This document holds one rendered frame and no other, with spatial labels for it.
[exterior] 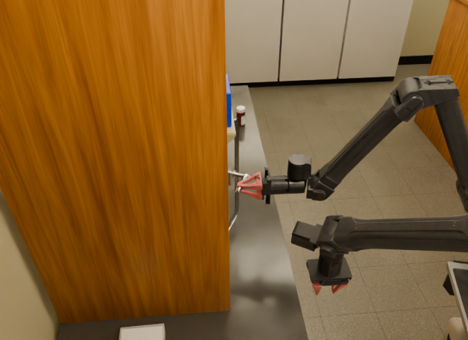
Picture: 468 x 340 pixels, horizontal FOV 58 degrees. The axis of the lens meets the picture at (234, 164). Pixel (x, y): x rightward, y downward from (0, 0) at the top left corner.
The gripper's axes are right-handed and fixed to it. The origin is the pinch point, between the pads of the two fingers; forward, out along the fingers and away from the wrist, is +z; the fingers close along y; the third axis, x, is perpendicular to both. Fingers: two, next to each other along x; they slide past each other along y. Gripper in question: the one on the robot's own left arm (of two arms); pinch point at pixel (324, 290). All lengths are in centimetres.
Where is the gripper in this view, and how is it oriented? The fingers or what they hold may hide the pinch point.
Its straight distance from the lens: 119.4
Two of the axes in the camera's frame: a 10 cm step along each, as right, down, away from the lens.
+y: -10.0, 0.6, -0.6
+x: 0.8, 6.0, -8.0
